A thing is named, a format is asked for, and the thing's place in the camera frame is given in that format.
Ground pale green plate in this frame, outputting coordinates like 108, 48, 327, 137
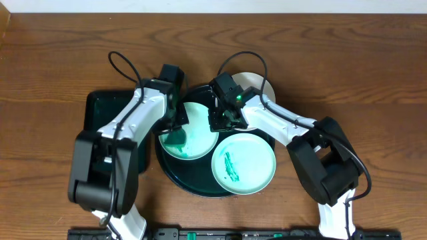
159, 102, 219, 160
211, 133, 276, 195

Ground white plate green smear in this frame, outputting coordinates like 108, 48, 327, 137
231, 72, 277, 132

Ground green scouring sponge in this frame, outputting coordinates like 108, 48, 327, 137
163, 128, 187, 147

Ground pale green plate front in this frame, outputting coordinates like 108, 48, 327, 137
211, 133, 276, 195

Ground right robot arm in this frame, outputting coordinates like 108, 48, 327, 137
209, 73, 368, 239

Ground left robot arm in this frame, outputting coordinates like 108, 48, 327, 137
67, 64, 188, 239

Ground round black tray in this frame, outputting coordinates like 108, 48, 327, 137
155, 85, 275, 198

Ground rectangular black tray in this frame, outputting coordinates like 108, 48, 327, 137
82, 89, 151, 174

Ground left black cable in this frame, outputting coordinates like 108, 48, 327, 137
99, 51, 144, 227

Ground black cable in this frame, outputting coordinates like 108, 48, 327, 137
216, 51, 373, 240
99, 51, 144, 227

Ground right black cable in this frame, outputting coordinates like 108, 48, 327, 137
216, 51, 373, 240

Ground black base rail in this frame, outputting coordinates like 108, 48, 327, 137
67, 227, 402, 240

